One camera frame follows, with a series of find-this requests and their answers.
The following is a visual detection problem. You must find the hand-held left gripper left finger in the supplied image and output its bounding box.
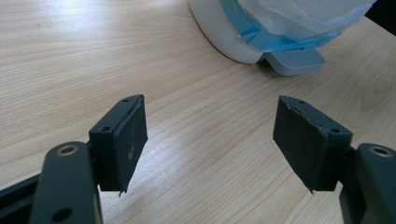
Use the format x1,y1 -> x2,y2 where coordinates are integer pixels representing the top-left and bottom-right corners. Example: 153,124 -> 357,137
88,94 -> 149,198

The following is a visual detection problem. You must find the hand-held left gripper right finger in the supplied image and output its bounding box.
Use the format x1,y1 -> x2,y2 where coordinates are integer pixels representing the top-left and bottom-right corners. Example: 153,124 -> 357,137
272,94 -> 354,195

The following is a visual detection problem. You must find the grey bin foot pedal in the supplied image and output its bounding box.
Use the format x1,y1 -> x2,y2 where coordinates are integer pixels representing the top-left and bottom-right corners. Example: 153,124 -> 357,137
262,47 -> 326,77

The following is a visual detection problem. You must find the blue plastic bin liner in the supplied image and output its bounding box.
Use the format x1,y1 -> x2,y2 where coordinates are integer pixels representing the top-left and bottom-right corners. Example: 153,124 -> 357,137
219,0 -> 377,53

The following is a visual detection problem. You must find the white pedal trash bin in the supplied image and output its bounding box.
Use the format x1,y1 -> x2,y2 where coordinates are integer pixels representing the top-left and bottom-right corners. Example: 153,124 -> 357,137
188,0 -> 266,65

